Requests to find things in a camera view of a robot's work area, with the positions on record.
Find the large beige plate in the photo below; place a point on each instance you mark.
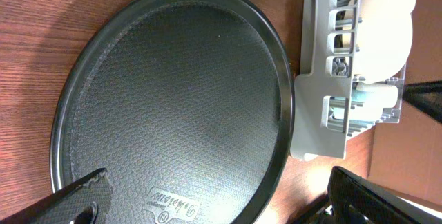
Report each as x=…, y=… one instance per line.
x=384, y=39

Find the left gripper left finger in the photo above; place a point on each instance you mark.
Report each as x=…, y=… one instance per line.
x=87, y=200

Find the grey dishwasher rack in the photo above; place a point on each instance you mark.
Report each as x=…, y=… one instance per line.
x=324, y=85

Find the blue cup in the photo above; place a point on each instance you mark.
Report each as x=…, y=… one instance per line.
x=363, y=111

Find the white cup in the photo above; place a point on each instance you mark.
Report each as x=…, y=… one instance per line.
x=383, y=94

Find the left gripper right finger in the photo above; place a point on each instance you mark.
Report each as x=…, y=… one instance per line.
x=352, y=197

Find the round black serving tray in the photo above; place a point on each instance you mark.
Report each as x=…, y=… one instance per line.
x=188, y=105

